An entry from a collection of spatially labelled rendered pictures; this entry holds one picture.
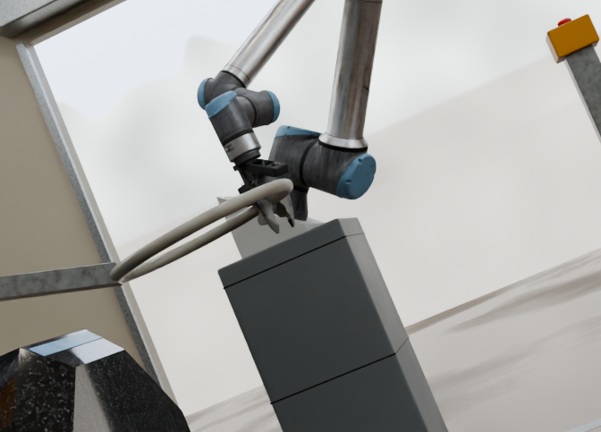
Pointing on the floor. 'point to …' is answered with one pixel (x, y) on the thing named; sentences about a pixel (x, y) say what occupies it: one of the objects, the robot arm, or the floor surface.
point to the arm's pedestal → (329, 335)
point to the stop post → (580, 63)
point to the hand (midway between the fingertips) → (284, 224)
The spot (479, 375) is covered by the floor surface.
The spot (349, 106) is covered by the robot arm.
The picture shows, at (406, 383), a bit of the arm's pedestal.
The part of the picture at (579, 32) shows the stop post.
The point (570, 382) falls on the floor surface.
